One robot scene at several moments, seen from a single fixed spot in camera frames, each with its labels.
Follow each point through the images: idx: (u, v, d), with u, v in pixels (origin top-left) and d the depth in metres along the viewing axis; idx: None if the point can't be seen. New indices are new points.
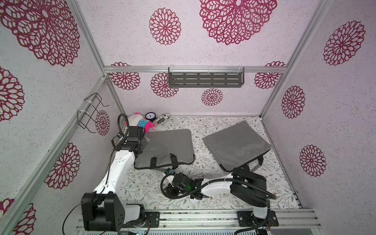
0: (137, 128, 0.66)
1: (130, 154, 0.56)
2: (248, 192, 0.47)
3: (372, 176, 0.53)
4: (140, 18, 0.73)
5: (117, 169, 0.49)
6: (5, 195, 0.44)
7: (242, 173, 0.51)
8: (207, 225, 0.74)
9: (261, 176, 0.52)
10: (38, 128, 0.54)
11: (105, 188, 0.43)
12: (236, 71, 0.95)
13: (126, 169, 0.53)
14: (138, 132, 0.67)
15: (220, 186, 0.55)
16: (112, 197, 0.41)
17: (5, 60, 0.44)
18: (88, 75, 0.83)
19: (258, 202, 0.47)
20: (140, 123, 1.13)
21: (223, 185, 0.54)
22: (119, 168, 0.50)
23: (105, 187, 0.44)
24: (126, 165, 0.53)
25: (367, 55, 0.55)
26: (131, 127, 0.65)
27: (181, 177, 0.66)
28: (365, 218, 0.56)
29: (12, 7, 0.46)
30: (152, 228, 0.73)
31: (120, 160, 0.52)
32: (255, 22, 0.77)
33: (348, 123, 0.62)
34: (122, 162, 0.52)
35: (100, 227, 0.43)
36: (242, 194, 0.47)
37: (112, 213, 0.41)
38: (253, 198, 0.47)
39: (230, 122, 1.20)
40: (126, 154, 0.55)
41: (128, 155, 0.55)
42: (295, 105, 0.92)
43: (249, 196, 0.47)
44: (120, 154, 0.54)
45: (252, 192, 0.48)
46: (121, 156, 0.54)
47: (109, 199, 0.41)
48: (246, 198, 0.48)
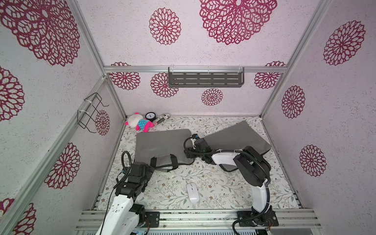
0: (139, 166, 0.64)
1: (128, 199, 0.54)
2: (249, 166, 0.54)
3: (372, 176, 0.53)
4: (140, 18, 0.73)
5: (111, 222, 0.48)
6: (5, 194, 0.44)
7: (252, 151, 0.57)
8: (207, 224, 0.74)
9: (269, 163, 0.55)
10: (38, 128, 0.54)
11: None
12: (236, 71, 0.95)
13: (122, 219, 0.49)
14: (140, 170, 0.65)
15: (228, 155, 0.63)
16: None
17: (5, 60, 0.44)
18: (88, 75, 0.83)
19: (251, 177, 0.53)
20: (140, 123, 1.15)
21: (230, 153, 0.63)
22: (113, 220, 0.48)
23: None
24: (122, 214, 0.51)
25: (367, 54, 0.55)
26: (134, 164, 0.63)
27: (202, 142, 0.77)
28: (365, 218, 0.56)
29: (12, 7, 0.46)
30: (152, 228, 0.73)
31: (116, 209, 0.51)
32: (255, 22, 0.77)
33: (348, 123, 0.62)
34: (117, 212, 0.50)
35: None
36: (243, 166, 0.53)
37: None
38: (248, 171, 0.53)
39: (230, 122, 1.20)
40: (124, 201, 0.53)
41: (125, 202, 0.53)
42: (295, 105, 0.92)
43: (247, 168, 0.53)
44: (117, 200, 0.53)
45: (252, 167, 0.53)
46: (118, 203, 0.52)
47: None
48: (244, 171, 0.54)
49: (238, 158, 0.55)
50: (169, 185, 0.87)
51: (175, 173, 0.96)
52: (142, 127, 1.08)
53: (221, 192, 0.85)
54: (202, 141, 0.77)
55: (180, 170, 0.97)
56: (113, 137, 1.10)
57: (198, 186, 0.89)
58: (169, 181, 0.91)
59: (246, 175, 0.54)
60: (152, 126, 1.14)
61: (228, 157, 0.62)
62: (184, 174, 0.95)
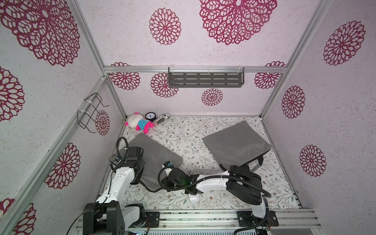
0: (135, 147, 0.70)
1: (130, 170, 0.58)
2: (245, 189, 0.48)
3: (372, 176, 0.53)
4: (140, 18, 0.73)
5: (117, 182, 0.51)
6: (5, 195, 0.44)
7: (238, 171, 0.52)
8: (207, 225, 0.74)
9: (257, 175, 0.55)
10: (38, 128, 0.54)
11: (106, 198, 0.45)
12: (236, 71, 0.95)
13: (126, 182, 0.54)
14: (136, 152, 0.69)
15: (216, 182, 0.56)
16: (114, 205, 0.42)
17: (5, 60, 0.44)
18: (88, 76, 0.83)
19: (252, 199, 0.48)
20: (140, 123, 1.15)
21: (220, 182, 0.54)
22: (120, 181, 0.52)
23: (107, 197, 0.45)
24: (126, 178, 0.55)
25: (367, 55, 0.55)
26: (131, 147, 0.70)
27: (176, 172, 0.66)
28: (365, 218, 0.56)
29: (12, 7, 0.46)
30: (152, 228, 0.73)
31: (121, 174, 0.55)
32: (255, 23, 0.77)
33: (348, 123, 0.62)
34: (123, 176, 0.55)
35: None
36: (239, 191, 0.48)
37: (113, 222, 0.41)
38: (249, 195, 0.48)
39: (230, 122, 1.20)
40: (126, 170, 0.57)
41: (129, 170, 0.58)
42: (295, 105, 0.92)
43: (245, 193, 0.48)
44: (120, 170, 0.58)
45: (248, 189, 0.49)
46: (122, 171, 0.57)
47: (111, 207, 0.42)
48: (242, 196, 0.48)
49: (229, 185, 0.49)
50: None
51: None
52: (142, 127, 1.08)
53: (221, 192, 0.85)
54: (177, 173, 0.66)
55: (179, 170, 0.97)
56: (113, 137, 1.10)
57: None
58: None
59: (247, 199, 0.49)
60: (152, 127, 1.15)
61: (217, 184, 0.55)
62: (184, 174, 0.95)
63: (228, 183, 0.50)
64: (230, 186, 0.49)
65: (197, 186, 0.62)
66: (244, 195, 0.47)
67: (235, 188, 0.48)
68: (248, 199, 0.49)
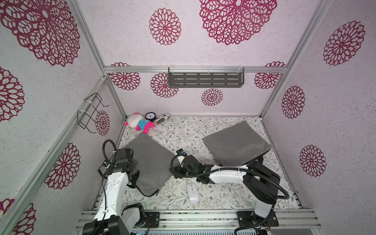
0: (124, 149, 0.66)
1: (122, 175, 0.55)
2: (263, 186, 0.47)
3: (372, 176, 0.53)
4: (140, 18, 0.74)
5: (113, 192, 0.48)
6: (5, 195, 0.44)
7: (258, 166, 0.50)
8: (207, 225, 0.74)
9: (277, 175, 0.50)
10: (38, 128, 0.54)
11: (105, 214, 0.42)
12: (236, 71, 0.95)
13: (121, 191, 0.52)
14: (126, 153, 0.66)
15: (232, 175, 0.55)
16: (116, 220, 0.40)
17: (5, 60, 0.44)
18: (88, 76, 0.83)
19: (269, 198, 0.47)
20: (140, 123, 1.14)
21: (237, 175, 0.53)
22: (115, 191, 0.49)
23: (105, 212, 0.43)
24: (120, 187, 0.52)
25: (367, 55, 0.55)
26: (119, 150, 0.66)
27: (191, 159, 0.66)
28: (365, 218, 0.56)
29: (12, 7, 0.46)
30: (152, 228, 0.73)
31: (114, 183, 0.51)
32: (255, 23, 0.77)
33: (348, 123, 0.62)
34: (116, 185, 0.51)
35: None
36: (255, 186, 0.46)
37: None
38: (265, 193, 0.46)
39: (230, 122, 1.20)
40: (119, 176, 0.54)
41: (121, 175, 0.54)
42: (295, 105, 0.92)
43: (262, 189, 0.46)
44: (112, 177, 0.54)
45: (266, 186, 0.47)
46: (114, 178, 0.53)
47: (113, 222, 0.40)
48: (258, 192, 0.47)
49: (247, 178, 0.48)
50: (169, 186, 0.87)
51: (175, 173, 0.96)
52: (142, 127, 1.08)
53: (221, 192, 0.85)
54: (192, 160, 0.66)
55: None
56: (113, 137, 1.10)
57: (198, 186, 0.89)
58: (169, 181, 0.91)
59: (262, 196, 0.48)
60: (152, 127, 1.15)
61: (232, 177, 0.54)
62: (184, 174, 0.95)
63: (246, 177, 0.50)
64: (248, 179, 0.48)
65: (210, 176, 0.62)
66: (260, 191, 0.46)
67: (253, 183, 0.47)
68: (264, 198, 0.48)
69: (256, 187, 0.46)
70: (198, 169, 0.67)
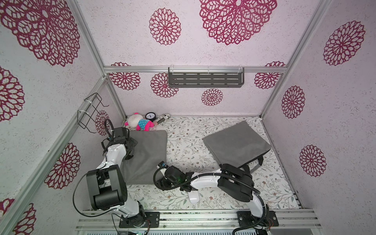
0: (121, 127, 0.73)
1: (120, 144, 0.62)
2: (235, 185, 0.51)
3: (372, 176, 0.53)
4: (140, 18, 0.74)
5: (113, 152, 0.56)
6: (5, 195, 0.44)
7: (230, 169, 0.54)
8: (207, 225, 0.74)
9: (248, 174, 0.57)
10: (38, 128, 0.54)
11: (105, 165, 0.49)
12: (236, 71, 0.95)
13: (119, 156, 0.57)
14: (123, 132, 0.73)
15: (208, 179, 0.58)
16: (115, 168, 0.47)
17: (5, 60, 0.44)
18: (88, 76, 0.83)
19: (243, 197, 0.50)
20: (142, 123, 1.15)
21: (213, 178, 0.56)
22: (115, 152, 0.57)
23: (105, 164, 0.50)
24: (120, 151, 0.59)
25: (367, 55, 0.55)
26: (116, 128, 0.72)
27: (172, 170, 0.68)
28: (365, 218, 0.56)
29: (12, 7, 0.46)
30: (152, 228, 0.73)
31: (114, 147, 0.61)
32: (255, 23, 0.77)
33: (348, 123, 0.62)
34: (116, 149, 0.59)
35: (106, 201, 0.46)
36: (228, 188, 0.50)
37: (117, 180, 0.46)
38: (239, 193, 0.50)
39: (230, 122, 1.20)
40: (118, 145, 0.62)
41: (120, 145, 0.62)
42: (295, 105, 0.92)
43: (236, 190, 0.50)
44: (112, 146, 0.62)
45: (239, 187, 0.51)
46: (114, 146, 0.62)
47: (112, 169, 0.46)
48: (233, 192, 0.50)
49: (221, 182, 0.51)
50: None
51: None
52: (143, 127, 1.08)
53: (221, 192, 0.85)
54: (173, 169, 0.68)
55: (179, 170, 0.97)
56: None
57: None
58: None
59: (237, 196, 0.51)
60: (152, 126, 1.14)
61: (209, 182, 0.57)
62: None
63: (220, 180, 0.52)
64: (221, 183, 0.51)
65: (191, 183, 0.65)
66: (235, 192, 0.50)
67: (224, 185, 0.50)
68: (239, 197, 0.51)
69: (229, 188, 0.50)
70: (179, 177, 0.70)
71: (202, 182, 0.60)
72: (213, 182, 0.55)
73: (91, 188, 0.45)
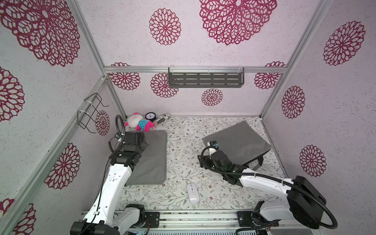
0: (133, 136, 0.58)
1: (126, 168, 0.50)
2: (309, 206, 0.43)
3: (372, 176, 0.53)
4: (140, 18, 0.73)
5: (109, 189, 0.45)
6: (5, 195, 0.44)
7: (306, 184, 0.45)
8: (207, 225, 0.74)
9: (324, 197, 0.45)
10: (38, 128, 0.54)
11: (95, 217, 0.40)
12: (236, 71, 0.95)
13: (119, 188, 0.48)
14: (134, 139, 0.59)
15: (271, 184, 0.50)
16: (103, 230, 0.38)
17: (5, 60, 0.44)
18: (88, 75, 0.83)
19: (312, 222, 0.42)
20: (142, 124, 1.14)
21: (278, 186, 0.48)
22: (112, 189, 0.45)
23: (96, 215, 0.40)
24: (120, 183, 0.48)
25: (367, 55, 0.55)
26: (129, 134, 0.58)
27: (222, 155, 0.63)
28: (365, 218, 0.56)
29: (12, 7, 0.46)
30: (152, 228, 0.73)
31: (113, 178, 0.47)
32: (255, 23, 0.77)
33: (348, 123, 0.62)
34: (116, 180, 0.47)
35: None
36: (300, 206, 0.42)
37: None
38: (311, 216, 0.42)
39: (230, 122, 1.20)
40: (123, 168, 0.50)
41: (125, 170, 0.50)
42: (295, 105, 0.92)
43: (309, 212, 0.42)
44: (114, 171, 0.49)
45: (312, 208, 0.43)
46: (115, 174, 0.48)
47: (101, 231, 0.37)
48: (301, 211, 0.43)
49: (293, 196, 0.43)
50: (170, 186, 0.87)
51: (175, 173, 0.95)
52: (143, 127, 1.08)
53: (221, 192, 0.85)
54: (223, 156, 0.62)
55: (179, 170, 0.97)
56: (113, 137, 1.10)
57: (198, 186, 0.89)
58: (169, 181, 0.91)
59: (303, 216, 0.44)
60: (152, 126, 1.15)
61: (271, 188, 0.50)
62: (184, 174, 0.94)
63: (290, 193, 0.44)
64: (293, 196, 0.43)
65: (240, 178, 0.59)
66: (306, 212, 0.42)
67: (299, 201, 0.42)
68: (306, 218, 0.43)
69: (301, 207, 0.42)
70: (227, 166, 0.64)
71: (259, 183, 0.53)
72: (276, 191, 0.49)
73: None
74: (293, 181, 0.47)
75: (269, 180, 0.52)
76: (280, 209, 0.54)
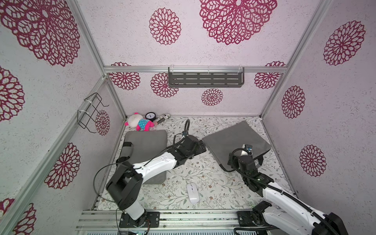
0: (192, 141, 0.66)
1: (174, 160, 0.59)
2: None
3: (372, 177, 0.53)
4: (140, 18, 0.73)
5: (157, 162, 0.55)
6: (5, 194, 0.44)
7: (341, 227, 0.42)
8: (207, 225, 0.74)
9: None
10: (38, 128, 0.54)
11: (140, 169, 0.49)
12: (236, 71, 0.95)
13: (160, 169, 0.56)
14: (190, 145, 0.67)
15: (298, 210, 0.47)
16: (138, 178, 0.45)
17: (5, 60, 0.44)
18: (88, 75, 0.83)
19: None
20: (141, 123, 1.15)
21: (304, 214, 0.46)
22: (158, 164, 0.54)
23: (141, 168, 0.50)
24: (165, 165, 0.57)
25: (367, 55, 0.55)
26: (188, 137, 0.65)
27: (250, 160, 0.62)
28: (365, 218, 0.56)
29: (12, 7, 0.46)
30: (152, 228, 0.73)
31: (163, 159, 0.57)
32: (255, 22, 0.77)
33: (348, 123, 0.62)
34: (164, 161, 0.57)
35: (112, 194, 0.46)
36: None
37: (127, 190, 0.44)
38: None
39: (230, 122, 1.20)
40: (169, 159, 0.59)
41: (171, 161, 0.59)
42: (295, 105, 0.92)
43: None
44: (166, 155, 0.60)
45: None
46: (166, 157, 0.59)
47: (136, 178, 0.45)
48: None
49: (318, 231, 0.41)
50: (169, 186, 0.87)
51: (175, 173, 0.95)
52: (143, 127, 1.08)
53: (221, 192, 0.85)
54: (251, 161, 0.62)
55: (179, 170, 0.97)
56: (113, 136, 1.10)
57: (198, 186, 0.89)
58: (169, 181, 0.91)
59: None
60: (152, 126, 1.14)
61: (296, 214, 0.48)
62: (184, 174, 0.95)
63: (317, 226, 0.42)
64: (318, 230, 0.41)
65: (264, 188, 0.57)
66: None
67: None
68: None
69: None
70: (252, 172, 0.63)
71: (284, 203, 0.51)
72: (300, 218, 0.46)
73: (117, 176, 0.47)
74: (324, 216, 0.44)
75: (296, 203, 0.49)
76: (291, 227, 0.53)
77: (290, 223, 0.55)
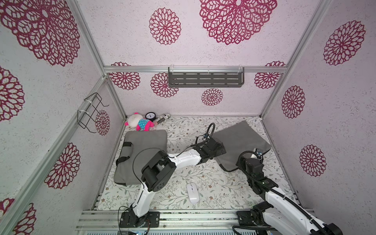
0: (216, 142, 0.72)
1: (199, 157, 0.66)
2: None
3: (372, 176, 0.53)
4: (140, 18, 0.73)
5: (186, 156, 0.61)
6: (5, 194, 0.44)
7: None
8: (206, 224, 0.74)
9: None
10: (38, 128, 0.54)
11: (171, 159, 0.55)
12: (236, 71, 0.95)
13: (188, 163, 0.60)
14: (215, 146, 0.73)
15: (297, 216, 0.48)
16: (173, 166, 0.52)
17: (5, 60, 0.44)
18: (88, 75, 0.83)
19: None
20: (141, 123, 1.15)
21: (303, 220, 0.47)
22: (187, 158, 0.60)
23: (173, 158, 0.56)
24: (192, 159, 0.64)
25: (367, 55, 0.55)
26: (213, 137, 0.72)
27: (258, 163, 0.63)
28: (365, 218, 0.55)
29: (12, 7, 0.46)
30: (152, 228, 0.73)
31: (191, 154, 0.63)
32: (255, 22, 0.77)
33: (348, 123, 0.62)
34: (191, 156, 0.63)
35: (147, 176, 0.54)
36: None
37: (163, 175, 0.51)
38: None
39: (230, 122, 1.20)
40: (195, 155, 0.64)
41: (196, 157, 0.65)
42: (295, 105, 0.92)
43: None
44: (193, 151, 0.66)
45: None
46: (193, 153, 0.65)
47: (171, 165, 0.52)
48: None
49: None
50: (170, 185, 0.87)
51: (175, 173, 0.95)
52: (143, 127, 1.08)
53: (221, 192, 0.85)
54: (258, 164, 0.63)
55: (179, 170, 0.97)
56: (113, 136, 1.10)
57: (198, 186, 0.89)
58: (169, 181, 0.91)
59: None
60: (152, 126, 1.14)
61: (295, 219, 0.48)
62: (184, 174, 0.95)
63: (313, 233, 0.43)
64: None
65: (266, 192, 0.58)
66: None
67: None
68: None
69: None
70: (258, 175, 0.64)
71: (284, 207, 0.52)
72: (298, 223, 0.47)
73: (152, 160, 0.55)
74: (323, 225, 0.44)
75: (296, 209, 0.50)
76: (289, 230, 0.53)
77: (288, 225, 0.55)
